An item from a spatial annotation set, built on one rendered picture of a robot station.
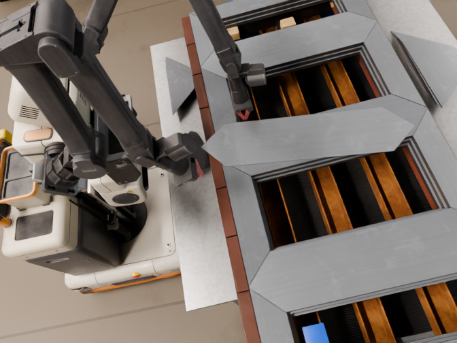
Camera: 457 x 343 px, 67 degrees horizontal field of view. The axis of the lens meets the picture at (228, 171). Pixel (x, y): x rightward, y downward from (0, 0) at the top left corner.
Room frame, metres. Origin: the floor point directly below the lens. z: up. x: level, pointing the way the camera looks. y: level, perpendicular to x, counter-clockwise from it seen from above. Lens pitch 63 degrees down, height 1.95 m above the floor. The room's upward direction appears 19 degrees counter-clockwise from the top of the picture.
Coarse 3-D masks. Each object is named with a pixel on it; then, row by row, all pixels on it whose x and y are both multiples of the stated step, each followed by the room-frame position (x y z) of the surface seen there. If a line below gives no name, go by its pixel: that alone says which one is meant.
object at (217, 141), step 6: (222, 126) 0.73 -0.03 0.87; (216, 132) 0.71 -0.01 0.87; (222, 132) 0.70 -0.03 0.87; (210, 138) 0.70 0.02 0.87; (216, 138) 0.69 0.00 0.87; (222, 138) 0.68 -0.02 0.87; (210, 144) 0.67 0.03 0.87; (216, 144) 0.66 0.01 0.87; (222, 144) 0.65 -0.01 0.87; (210, 150) 0.65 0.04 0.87; (216, 150) 0.64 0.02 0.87; (222, 150) 0.63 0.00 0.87; (216, 156) 0.62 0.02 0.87; (222, 156) 0.61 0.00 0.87; (222, 162) 0.59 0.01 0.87
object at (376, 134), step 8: (360, 112) 0.59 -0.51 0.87; (368, 112) 0.58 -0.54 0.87; (376, 112) 0.57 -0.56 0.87; (360, 120) 0.56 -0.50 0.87; (368, 120) 0.55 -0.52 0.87; (376, 120) 0.54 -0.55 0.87; (384, 120) 0.53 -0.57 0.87; (368, 128) 0.52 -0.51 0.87; (376, 128) 0.51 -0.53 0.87; (384, 128) 0.50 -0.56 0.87; (368, 136) 0.50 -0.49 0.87; (376, 136) 0.49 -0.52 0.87; (384, 136) 0.48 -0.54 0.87; (368, 144) 0.47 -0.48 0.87; (376, 144) 0.46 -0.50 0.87; (384, 144) 0.45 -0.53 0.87; (368, 152) 0.44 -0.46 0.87
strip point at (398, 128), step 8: (384, 112) 0.56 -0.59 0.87; (392, 112) 0.55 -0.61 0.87; (392, 120) 0.52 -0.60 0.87; (400, 120) 0.51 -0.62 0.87; (392, 128) 0.49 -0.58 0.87; (400, 128) 0.48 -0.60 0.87; (408, 128) 0.47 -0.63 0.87; (392, 136) 0.47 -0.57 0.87; (400, 136) 0.46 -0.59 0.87; (392, 144) 0.44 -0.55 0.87
